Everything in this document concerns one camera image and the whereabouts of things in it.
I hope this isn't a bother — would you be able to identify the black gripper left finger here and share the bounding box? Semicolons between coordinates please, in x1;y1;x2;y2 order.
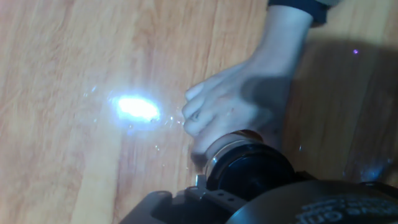
119;174;248;224

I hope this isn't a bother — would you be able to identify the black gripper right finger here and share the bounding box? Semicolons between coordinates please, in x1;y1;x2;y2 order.
360;181;398;200

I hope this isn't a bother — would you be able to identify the small clear glass jar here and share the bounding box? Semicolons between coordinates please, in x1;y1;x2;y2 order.
203;129;265;175

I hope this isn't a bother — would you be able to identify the right forearm brown sleeve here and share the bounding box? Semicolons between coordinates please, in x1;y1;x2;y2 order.
259;0;343;55

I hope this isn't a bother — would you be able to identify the person's right hand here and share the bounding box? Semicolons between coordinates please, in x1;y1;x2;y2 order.
182;46;301;162

